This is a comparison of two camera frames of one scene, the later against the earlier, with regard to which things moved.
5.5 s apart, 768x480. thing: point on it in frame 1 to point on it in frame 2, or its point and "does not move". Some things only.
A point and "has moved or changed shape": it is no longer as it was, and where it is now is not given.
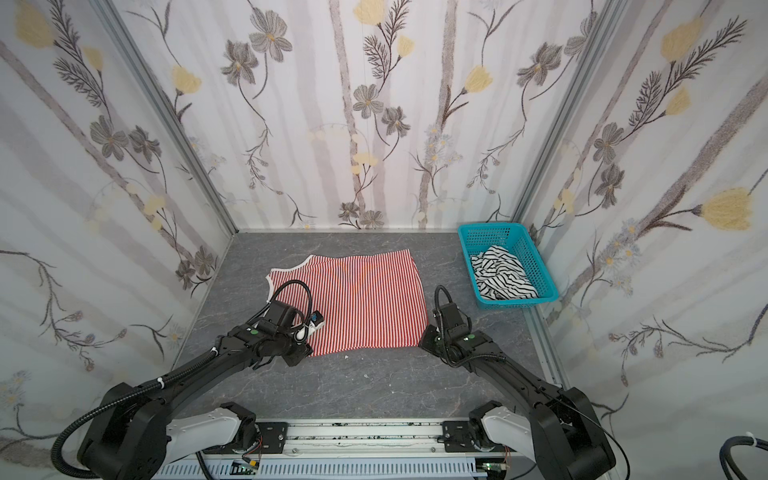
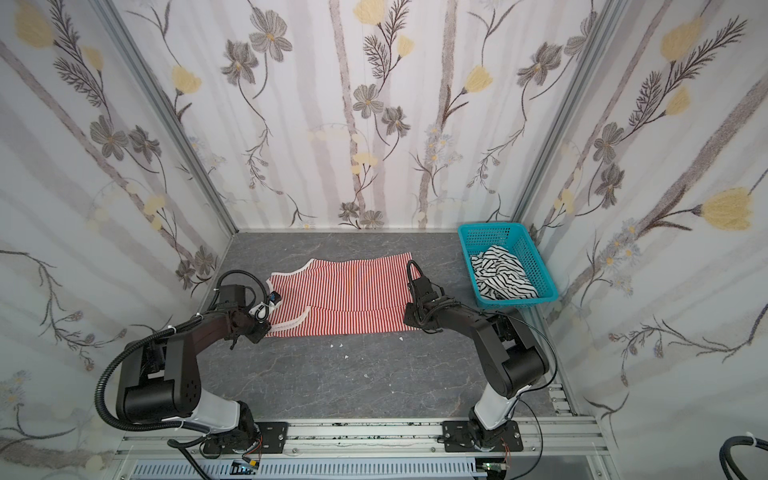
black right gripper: (432, 343) to (421, 300)
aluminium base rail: (357, 441) does not move
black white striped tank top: (500, 275) does not move
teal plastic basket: (507, 268) does not move
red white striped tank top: (369, 301) has moved or changed shape
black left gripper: (298, 349) to (257, 324)
